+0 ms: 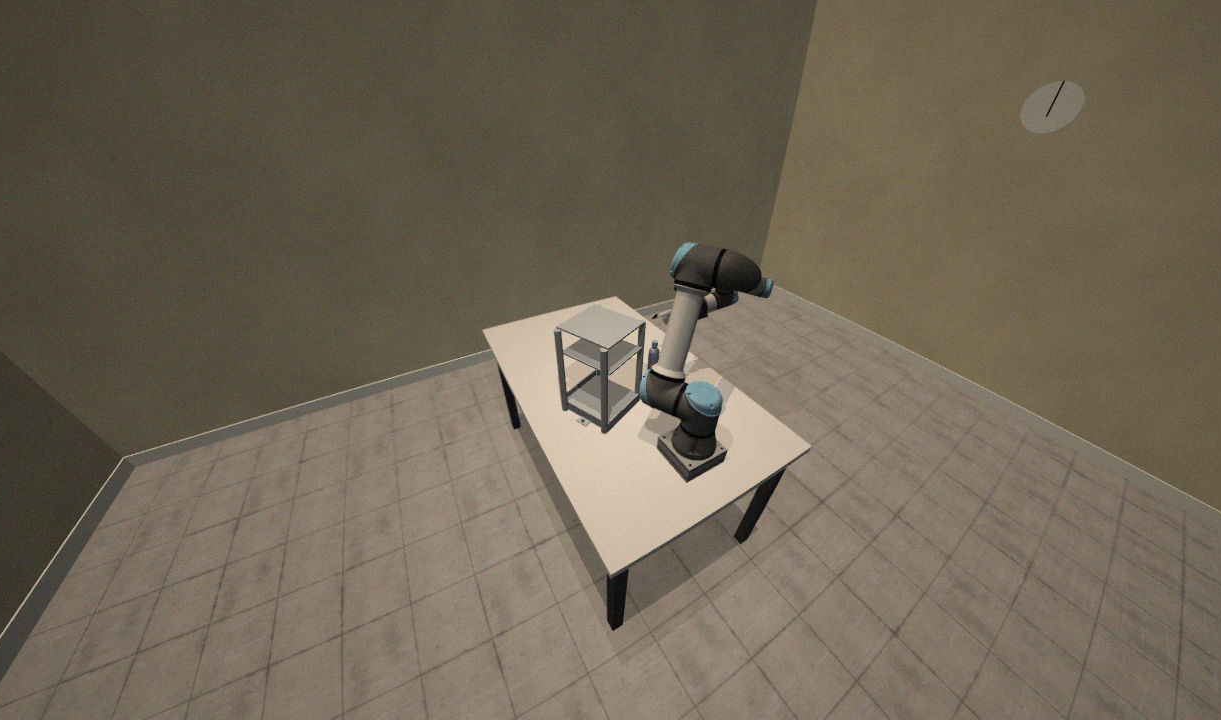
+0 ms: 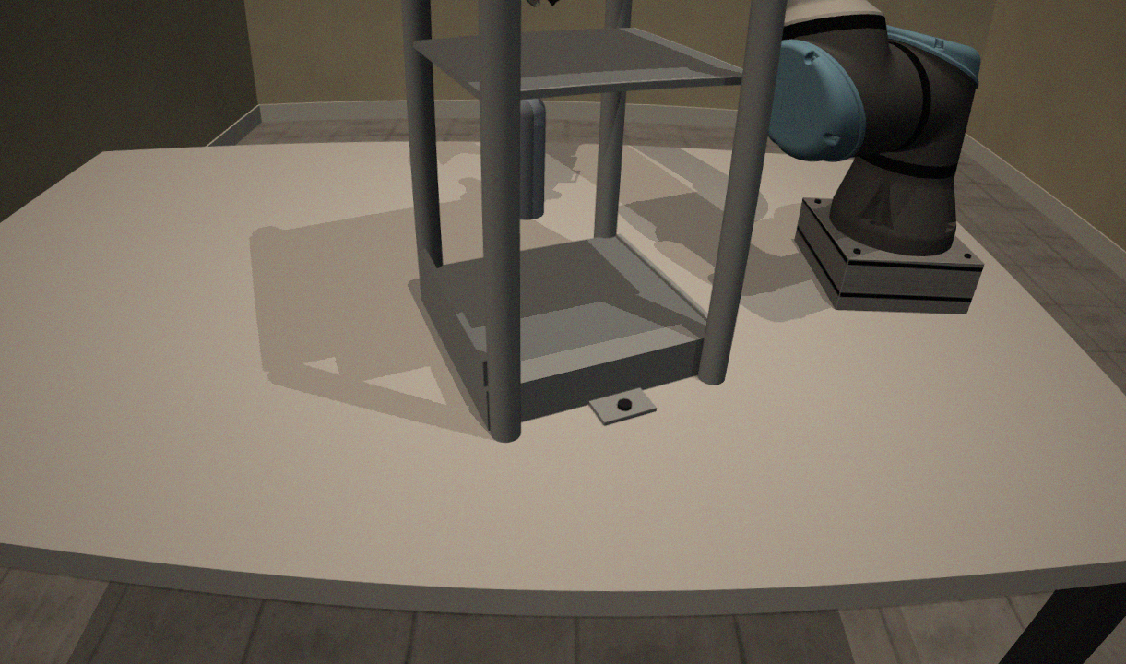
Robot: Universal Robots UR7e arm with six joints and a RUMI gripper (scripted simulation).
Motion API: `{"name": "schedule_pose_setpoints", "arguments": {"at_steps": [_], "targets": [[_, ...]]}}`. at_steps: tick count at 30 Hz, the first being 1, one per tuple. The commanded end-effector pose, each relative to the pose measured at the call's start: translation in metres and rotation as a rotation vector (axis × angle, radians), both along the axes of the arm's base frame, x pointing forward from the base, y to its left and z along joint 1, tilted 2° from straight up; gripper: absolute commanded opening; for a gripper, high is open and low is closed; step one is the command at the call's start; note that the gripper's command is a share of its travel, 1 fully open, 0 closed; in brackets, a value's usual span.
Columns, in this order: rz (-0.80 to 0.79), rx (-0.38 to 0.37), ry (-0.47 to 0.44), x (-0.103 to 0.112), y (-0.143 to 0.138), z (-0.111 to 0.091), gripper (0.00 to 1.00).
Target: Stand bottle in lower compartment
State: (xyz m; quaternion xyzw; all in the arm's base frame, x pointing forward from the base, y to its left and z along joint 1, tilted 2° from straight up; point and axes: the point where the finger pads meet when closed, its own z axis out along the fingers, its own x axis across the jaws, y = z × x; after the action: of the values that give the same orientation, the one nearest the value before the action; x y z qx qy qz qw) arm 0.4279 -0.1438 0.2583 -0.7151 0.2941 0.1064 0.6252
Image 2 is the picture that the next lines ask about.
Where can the grey shelving unit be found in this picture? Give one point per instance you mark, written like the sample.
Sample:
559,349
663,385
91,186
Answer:
591,322

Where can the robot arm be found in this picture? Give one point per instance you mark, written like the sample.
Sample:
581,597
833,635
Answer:
842,92

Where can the dark grey bottle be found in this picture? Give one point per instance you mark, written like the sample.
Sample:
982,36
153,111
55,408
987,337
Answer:
532,158

